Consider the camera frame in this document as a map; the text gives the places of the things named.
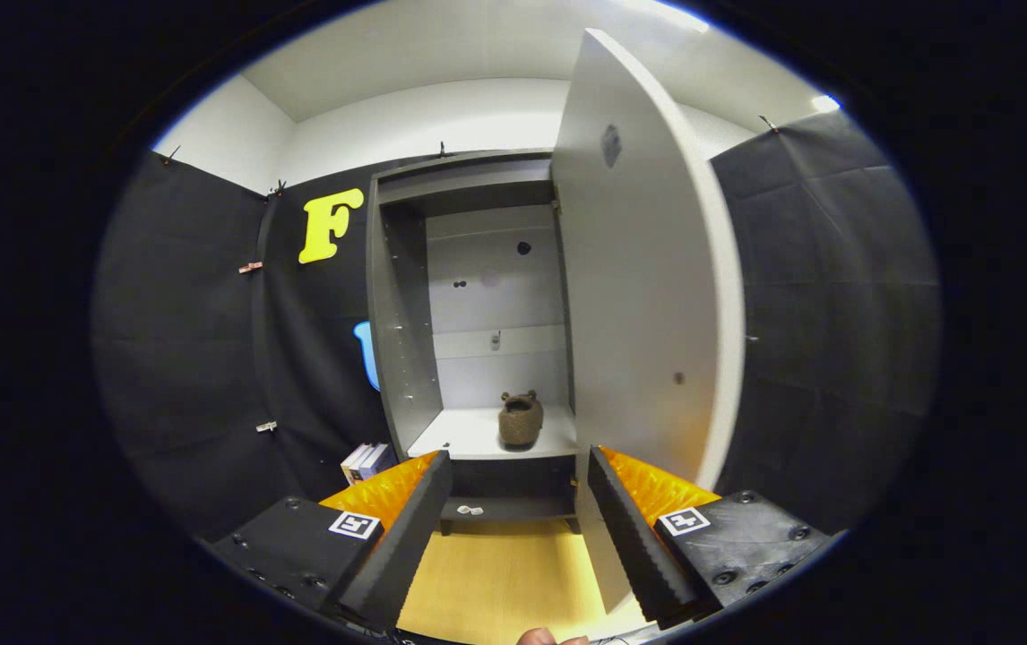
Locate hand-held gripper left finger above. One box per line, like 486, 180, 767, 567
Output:
209, 450, 453, 632

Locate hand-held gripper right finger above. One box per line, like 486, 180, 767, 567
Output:
587, 446, 834, 631

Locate brown fuzzy shoe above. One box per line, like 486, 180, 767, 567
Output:
498, 390, 545, 449

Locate dark grey shoe cabinet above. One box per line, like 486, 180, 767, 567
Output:
366, 148, 588, 538

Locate blue book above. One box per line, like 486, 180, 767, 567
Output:
359, 443, 399, 483

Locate black backdrop cloth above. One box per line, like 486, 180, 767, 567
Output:
92, 107, 943, 538

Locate long ceiling light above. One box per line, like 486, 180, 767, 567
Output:
648, 0, 712, 35

